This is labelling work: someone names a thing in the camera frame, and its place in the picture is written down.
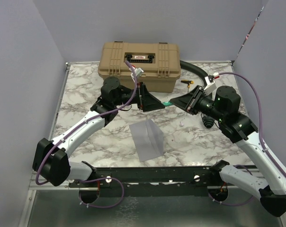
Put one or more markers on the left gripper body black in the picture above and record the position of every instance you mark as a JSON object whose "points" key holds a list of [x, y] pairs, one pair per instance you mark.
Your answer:
{"points": [[137, 98]]}

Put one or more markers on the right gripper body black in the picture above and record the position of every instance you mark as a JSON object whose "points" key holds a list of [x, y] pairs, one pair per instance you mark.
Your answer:
{"points": [[204, 104]]}

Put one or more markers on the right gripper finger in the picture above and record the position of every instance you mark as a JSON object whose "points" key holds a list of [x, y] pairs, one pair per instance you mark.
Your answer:
{"points": [[188, 96], [183, 105]]}

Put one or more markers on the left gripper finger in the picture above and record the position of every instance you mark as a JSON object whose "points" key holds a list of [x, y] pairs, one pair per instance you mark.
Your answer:
{"points": [[145, 95], [151, 103]]}

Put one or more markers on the green white glue stick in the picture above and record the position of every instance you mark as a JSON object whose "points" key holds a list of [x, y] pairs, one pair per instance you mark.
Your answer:
{"points": [[167, 103]]}

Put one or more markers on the grey envelope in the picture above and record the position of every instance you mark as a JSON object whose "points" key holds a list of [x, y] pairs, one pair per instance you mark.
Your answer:
{"points": [[148, 139]]}

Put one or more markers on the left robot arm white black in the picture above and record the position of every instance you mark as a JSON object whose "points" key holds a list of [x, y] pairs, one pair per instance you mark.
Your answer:
{"points": [[107, 106]]}

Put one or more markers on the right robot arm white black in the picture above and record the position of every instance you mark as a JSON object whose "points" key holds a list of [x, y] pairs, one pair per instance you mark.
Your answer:
{"points": [[240, 130]]}

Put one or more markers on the tan plastic tool case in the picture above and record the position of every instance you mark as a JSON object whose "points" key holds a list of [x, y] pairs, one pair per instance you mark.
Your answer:
{"points": [[160, 63]]}

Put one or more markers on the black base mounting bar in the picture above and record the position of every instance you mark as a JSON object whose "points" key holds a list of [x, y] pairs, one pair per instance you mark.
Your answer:
{"points": [[152, 181]]}

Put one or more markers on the yellow black T-handle hex key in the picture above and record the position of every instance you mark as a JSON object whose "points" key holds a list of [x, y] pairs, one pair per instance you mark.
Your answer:
{"points": [[188, 83]]}

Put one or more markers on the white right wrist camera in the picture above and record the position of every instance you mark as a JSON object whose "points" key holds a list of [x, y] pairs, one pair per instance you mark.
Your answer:
{"points": [[210, 83]]}

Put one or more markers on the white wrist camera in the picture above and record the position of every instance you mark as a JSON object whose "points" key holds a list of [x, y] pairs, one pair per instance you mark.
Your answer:
{"points": [[210, 83], [136, 72]]}

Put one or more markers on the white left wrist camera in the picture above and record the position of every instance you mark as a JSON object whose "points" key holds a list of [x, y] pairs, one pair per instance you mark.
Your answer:
{"points": [[136, 72]]}

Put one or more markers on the aluminium frame rail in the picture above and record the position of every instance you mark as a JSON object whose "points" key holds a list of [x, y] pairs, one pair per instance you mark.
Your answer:
{"points": [[60, 104]]}

